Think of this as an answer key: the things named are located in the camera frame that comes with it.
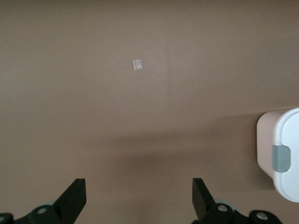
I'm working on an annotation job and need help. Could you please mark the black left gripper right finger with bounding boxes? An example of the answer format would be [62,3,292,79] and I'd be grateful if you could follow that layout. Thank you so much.
[192,177,285,224]

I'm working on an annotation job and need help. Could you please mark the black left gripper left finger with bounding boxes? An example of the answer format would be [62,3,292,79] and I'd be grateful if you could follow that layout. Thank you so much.
[0,178,87,224]

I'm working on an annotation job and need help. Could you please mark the white box lid grey latches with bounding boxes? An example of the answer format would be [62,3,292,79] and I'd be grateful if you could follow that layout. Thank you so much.
[272,107,299,203]

